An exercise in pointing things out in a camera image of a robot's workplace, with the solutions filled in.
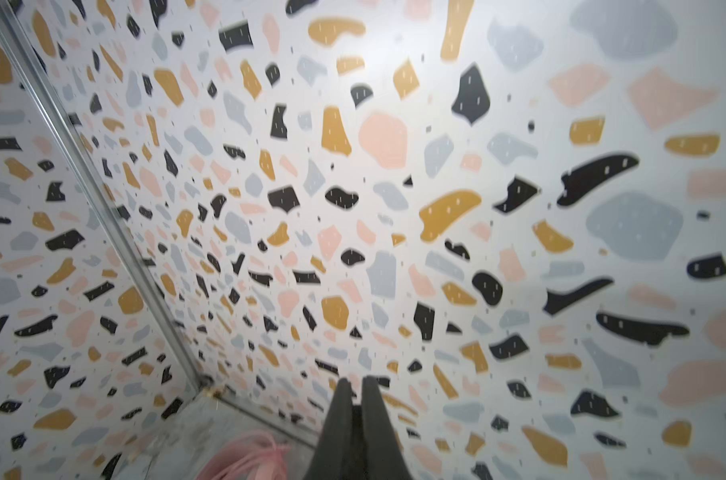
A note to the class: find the pink headphones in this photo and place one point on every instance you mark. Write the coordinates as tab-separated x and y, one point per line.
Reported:
254	456

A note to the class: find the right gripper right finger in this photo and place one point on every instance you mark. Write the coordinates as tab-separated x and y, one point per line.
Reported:
384	459

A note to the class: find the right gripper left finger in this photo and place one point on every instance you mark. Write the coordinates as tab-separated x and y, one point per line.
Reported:
333	457

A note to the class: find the left corner aluminium post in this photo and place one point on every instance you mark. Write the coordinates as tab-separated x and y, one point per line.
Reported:
37	84

